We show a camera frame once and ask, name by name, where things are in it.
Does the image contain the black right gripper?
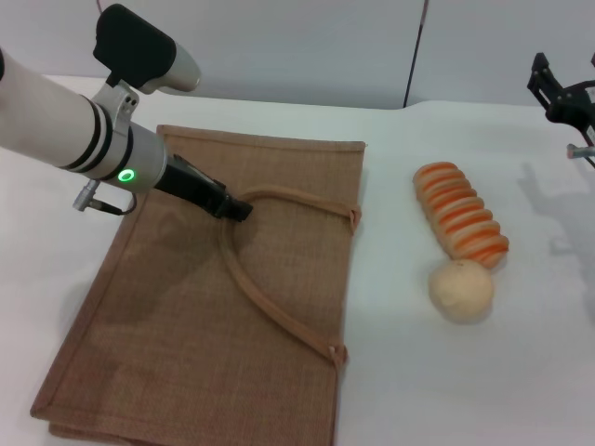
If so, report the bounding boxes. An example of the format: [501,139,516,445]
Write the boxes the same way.
[526,53,595,140]

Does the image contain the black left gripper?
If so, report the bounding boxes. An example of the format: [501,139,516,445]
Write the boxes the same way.
[155,152,255,225]

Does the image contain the brown jute handbag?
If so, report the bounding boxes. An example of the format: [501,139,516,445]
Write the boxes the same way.
[30,124,368,446]

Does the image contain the orange striped bread loaf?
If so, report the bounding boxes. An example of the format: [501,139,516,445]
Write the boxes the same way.
[412,161,511,270]

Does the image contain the round egg yolk pastry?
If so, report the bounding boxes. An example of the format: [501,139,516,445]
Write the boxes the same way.
[427,259,495,322]

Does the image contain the right arm cable with plug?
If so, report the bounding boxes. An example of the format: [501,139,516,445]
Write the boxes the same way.
[565,129,595,169]

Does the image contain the dark vertical wall strip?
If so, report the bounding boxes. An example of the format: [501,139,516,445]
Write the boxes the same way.
[403,0,429,110]

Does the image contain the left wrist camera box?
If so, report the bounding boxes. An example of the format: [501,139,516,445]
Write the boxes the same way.
[90,3,202,123]

